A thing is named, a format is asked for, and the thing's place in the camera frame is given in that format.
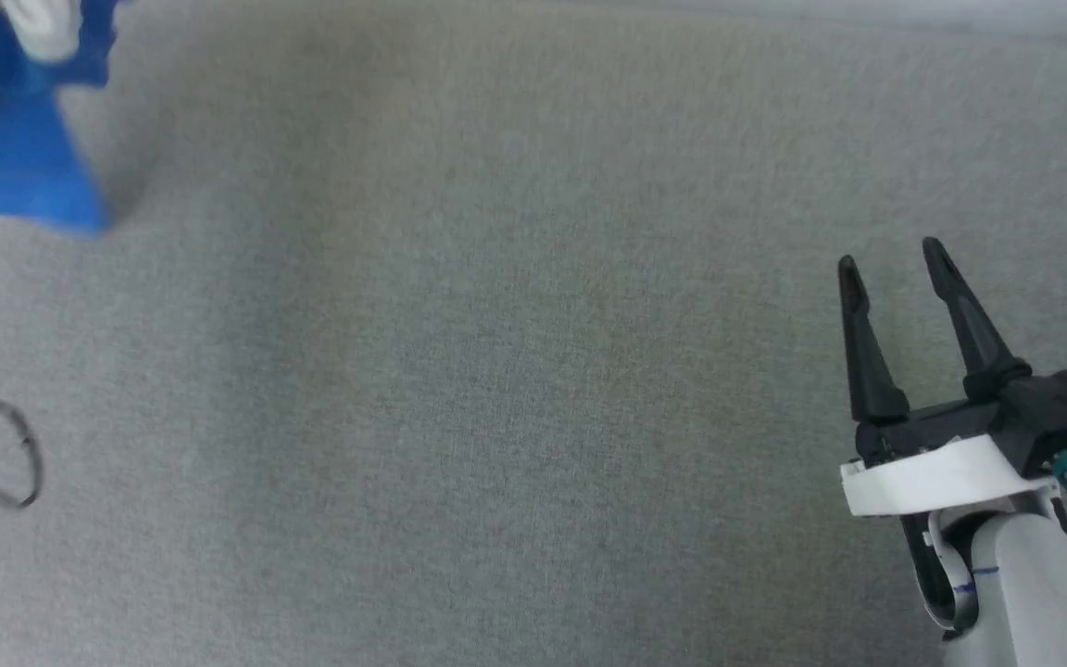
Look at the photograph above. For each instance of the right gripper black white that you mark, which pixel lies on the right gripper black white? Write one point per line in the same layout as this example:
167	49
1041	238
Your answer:
941	472

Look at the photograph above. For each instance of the white and blue t-shirt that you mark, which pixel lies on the white and blue t-shirt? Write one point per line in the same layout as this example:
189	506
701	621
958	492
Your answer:
6	157

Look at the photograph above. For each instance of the grey fabric sofa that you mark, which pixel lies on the grey fabric sofa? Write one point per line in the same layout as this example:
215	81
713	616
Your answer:
496	371

